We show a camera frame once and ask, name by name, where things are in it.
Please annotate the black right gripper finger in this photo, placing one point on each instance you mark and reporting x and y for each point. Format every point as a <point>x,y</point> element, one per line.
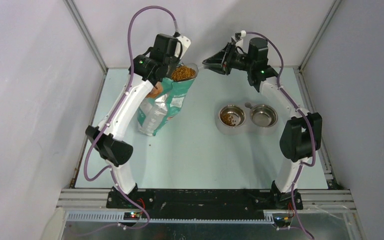
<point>216,67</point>
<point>217,58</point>

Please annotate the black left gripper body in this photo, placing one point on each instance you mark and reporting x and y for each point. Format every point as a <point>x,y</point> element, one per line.
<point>172,62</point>

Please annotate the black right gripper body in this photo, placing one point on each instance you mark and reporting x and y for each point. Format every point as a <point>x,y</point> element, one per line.
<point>232,59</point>

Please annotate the green pet food bag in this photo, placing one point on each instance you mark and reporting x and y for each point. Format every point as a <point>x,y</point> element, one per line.
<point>155,112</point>

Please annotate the clear plastic scoop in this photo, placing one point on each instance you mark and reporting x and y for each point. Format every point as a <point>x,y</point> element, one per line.
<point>201,67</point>

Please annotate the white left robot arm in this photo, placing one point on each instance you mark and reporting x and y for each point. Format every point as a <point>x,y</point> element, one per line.
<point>146,70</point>

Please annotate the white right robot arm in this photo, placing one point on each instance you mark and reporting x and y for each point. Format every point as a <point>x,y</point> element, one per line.
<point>302,133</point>

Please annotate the brown kibble in bag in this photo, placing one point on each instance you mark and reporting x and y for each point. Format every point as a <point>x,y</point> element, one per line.
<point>183,73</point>

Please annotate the steel bowl near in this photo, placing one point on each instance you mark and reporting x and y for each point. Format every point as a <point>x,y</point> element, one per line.
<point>235,110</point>

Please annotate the steel bowl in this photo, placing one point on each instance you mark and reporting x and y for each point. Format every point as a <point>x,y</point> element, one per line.
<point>235,110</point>
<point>263,116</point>

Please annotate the brown kibble in near bowl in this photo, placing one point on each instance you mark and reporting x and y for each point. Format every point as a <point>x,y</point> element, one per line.
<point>229,119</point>

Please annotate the white double bowl stand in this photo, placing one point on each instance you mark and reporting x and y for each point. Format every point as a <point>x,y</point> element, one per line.
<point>248,127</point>

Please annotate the steel bowl far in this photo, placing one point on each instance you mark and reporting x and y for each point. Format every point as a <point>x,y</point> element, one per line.
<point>263,116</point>

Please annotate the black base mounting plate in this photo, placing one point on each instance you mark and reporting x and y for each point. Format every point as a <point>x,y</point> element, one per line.
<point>213,204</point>

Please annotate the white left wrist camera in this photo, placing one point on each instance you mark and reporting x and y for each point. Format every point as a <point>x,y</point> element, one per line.
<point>183,44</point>

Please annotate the aluminium frame rail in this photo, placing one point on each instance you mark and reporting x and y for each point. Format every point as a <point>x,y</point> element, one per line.
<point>81,24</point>

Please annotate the grey slotted cable duct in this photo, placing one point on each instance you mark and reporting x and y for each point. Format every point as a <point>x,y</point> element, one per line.
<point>114,217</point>

